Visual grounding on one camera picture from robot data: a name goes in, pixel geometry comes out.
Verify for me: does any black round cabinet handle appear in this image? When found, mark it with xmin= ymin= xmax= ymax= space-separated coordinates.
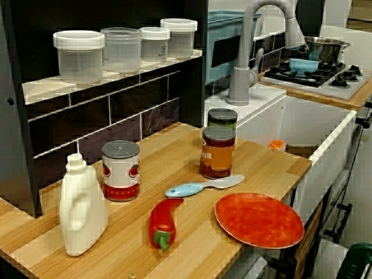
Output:
xmin=269 ymin=255 xmax=299 ymax=274

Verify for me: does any tomato print tin can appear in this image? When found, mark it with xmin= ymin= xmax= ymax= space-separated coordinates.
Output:
xmin=101 ymin=140 xmax=141 ymax=202

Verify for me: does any white plastic jug bottle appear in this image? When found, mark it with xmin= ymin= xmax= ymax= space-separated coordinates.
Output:
xmin=59 ymin=153 xmax=109 ymax=257

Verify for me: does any blue handled toy knife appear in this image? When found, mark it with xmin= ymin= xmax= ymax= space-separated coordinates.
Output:
xmin=164 ymin=174 xmax=245 ymax=198

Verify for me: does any red toy chili pepper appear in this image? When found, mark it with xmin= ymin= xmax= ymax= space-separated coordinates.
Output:
xmin=148 ymin=197 xmax=184 ymax=252

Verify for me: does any steel cooking pot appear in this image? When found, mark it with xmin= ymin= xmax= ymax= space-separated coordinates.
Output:
xmin=302 ymin=36 xmax=352 ymax=65

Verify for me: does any orange red round plate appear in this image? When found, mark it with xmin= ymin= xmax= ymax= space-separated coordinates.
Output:
xmin=214 ymin=192 xmax=305 ymax=250

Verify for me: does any green pea label can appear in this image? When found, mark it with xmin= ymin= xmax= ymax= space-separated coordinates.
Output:
xmin=207 ymin=108 xmax=238 ymax=135

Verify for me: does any blue plastic bin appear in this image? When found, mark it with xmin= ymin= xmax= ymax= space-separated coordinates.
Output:
xmin=205 ymin=10 xmax=262 ymax=87

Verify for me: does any toy stove top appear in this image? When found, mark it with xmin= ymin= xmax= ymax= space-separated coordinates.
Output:
xmin=259 ymin=61 xmax=364 ymax=100

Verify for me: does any large white lid jar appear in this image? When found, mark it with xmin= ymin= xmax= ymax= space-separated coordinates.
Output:
xmin=52 ymin=30 xmax=105 ymax=84

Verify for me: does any black cabinet knob handle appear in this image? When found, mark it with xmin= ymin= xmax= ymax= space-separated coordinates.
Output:
xmin=355 ymin=116 xmax=372 ymax=130

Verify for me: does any labelled white lid jar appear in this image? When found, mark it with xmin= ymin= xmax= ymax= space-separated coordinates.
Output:
xmin=139 ymin=27 xmax=171 ymax=63

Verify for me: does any brown orange label can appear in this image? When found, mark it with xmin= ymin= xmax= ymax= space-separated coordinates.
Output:
xmin=199 ymin=126 xmax=237 ymax=180

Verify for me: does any black bar cabinet handle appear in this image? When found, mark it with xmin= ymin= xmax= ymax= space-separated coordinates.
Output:
xmin=324 ymin=203 xmax=353 ymax=244

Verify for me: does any green plastic tool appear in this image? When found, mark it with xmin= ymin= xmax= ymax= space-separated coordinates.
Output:
xmin=338 ymin=242 xmax=372 ymax=279

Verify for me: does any plain white lid jar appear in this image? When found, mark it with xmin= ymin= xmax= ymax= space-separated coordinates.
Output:
xmin=159 ymin=18 xmax=198 ymax=61

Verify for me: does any white toy sink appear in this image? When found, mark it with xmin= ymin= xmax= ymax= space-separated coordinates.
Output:
xmin=203 ymin=84 xmax=358 ymax=210

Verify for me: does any orange toy pot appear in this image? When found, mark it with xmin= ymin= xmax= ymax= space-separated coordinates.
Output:
xmin=269 ymin=139 xmax=287 ymax=152

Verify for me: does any clear lidless plastic jar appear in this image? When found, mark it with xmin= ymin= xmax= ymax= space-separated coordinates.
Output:
xmin=100 ymin=27 xmax=142 ymax=73

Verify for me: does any black tiled shelf unit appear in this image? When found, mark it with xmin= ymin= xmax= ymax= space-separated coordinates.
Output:
xmin=0 ymin=0 xmax=210 ymax=219

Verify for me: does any grey toy faucet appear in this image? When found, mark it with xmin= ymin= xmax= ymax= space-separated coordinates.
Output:
xmin=226 ymin=0 xmax=306 ymax=107

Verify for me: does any light blue toy bowl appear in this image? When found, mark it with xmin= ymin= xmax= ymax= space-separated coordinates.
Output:
xmin=288 ymin=58 xmax=320 ymax=78

